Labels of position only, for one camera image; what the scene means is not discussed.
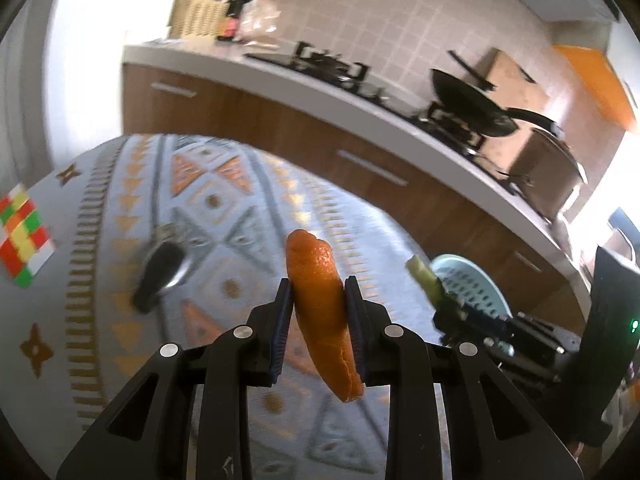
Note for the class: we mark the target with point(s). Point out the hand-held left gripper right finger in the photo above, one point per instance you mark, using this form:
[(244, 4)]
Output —
[(354, 330)]

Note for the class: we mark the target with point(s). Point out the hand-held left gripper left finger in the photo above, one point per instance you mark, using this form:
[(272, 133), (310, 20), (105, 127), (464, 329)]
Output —
[(282, 325)]

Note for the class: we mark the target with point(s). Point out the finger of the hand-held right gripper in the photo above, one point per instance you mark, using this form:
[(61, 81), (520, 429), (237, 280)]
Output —
[(487, 317), (450, 330)]

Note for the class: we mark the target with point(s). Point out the light blue plastic basket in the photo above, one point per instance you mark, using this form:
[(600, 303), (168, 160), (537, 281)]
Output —
[(472, 285)]

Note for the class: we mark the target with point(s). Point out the orange peel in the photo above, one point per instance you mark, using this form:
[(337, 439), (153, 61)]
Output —
[(315, 300)]

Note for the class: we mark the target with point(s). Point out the green vegetable stalk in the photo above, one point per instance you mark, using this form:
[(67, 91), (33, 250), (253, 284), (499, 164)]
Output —
[(425, 280)]

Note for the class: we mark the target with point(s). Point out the small black metal tool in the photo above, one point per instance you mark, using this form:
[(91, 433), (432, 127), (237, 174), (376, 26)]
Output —
[(160, 270)]

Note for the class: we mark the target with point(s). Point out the steel cooking pot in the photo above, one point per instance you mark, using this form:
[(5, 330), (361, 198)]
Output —
[(545, 175)]

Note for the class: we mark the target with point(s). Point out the wooden kitchen cabinet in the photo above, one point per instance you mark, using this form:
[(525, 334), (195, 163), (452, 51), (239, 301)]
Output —
[(300, 135)]

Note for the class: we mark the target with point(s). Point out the black wok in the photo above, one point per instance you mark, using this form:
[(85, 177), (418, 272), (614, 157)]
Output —
[(475, 110)]

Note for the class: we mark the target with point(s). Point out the wooden cutting board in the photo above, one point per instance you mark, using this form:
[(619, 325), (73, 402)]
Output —
[(515, 90)]

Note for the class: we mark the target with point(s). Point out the white kitchen countertop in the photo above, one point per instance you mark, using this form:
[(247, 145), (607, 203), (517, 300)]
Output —
[(300, 85)]

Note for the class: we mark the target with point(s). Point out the black spatula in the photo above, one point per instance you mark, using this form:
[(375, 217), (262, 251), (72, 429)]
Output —
[(470, 70)]

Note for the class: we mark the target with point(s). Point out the orange board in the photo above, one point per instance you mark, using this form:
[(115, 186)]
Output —
[(600, 85)]

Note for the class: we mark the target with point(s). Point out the black gas stove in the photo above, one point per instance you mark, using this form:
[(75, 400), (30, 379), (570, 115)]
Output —
[(325, 62)]

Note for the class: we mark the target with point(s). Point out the colourful puzzle cube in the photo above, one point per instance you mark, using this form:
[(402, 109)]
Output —
[(22, 240)]

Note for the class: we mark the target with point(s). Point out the clear plastic bag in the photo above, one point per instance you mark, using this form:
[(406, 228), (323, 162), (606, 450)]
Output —
[(260, 22)]

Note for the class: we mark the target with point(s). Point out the dark sauce bottle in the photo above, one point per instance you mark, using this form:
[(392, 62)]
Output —
[(239, 10)]

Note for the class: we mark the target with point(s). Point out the wicker basket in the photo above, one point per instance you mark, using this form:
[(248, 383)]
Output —
[(197, 17)]

